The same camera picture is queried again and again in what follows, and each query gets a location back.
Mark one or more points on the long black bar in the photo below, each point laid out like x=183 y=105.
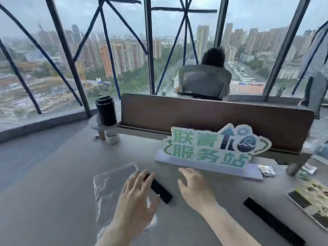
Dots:
x=271 y=220

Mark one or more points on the person's right thumb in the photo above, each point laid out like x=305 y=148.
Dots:
x=182 y=189

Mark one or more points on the green and white sign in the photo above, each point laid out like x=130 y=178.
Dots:
x=205 y=151

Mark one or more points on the clear plastic bottle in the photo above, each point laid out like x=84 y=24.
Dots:
x=112 y=135

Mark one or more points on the person's right hand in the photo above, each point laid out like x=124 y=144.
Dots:
x=198 y=193

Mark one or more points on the small white packet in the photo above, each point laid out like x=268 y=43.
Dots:
x=310 y=168

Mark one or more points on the black insulated bottle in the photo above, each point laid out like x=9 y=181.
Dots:
x=106 y=111

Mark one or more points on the small green packet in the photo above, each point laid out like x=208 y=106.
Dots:
x=303 y=175

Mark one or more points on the short black bar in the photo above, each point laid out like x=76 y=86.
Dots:
x=161 y=190

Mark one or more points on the brown desk divider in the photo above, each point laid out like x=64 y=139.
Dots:
x=205 y=115

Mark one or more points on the person's right forearm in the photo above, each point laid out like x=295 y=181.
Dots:
x=230 y=228

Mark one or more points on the clear plastic bag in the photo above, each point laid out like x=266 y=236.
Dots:
x=109 y=188

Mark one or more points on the small silver snack packet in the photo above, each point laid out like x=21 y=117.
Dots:
x=267 y=170

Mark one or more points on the dark window frame post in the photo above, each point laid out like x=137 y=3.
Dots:
x=68 y=56
x=149 y=46
x=287 y=48
x=220 y=23

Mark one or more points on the person's left forearm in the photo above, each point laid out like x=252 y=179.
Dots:
x=116 y=236

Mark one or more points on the crumpled clear plastic wrap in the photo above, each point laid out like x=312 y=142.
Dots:
x=317 y=148

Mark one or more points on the black stand leg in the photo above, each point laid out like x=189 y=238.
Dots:
x=297 y=165

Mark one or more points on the person's left hand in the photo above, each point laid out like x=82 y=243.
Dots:
x=133 y=202

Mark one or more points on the person's left thumb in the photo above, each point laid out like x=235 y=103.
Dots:
x=154 y=201

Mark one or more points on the grey mesh office chair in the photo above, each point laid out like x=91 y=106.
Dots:
x=205 y=80

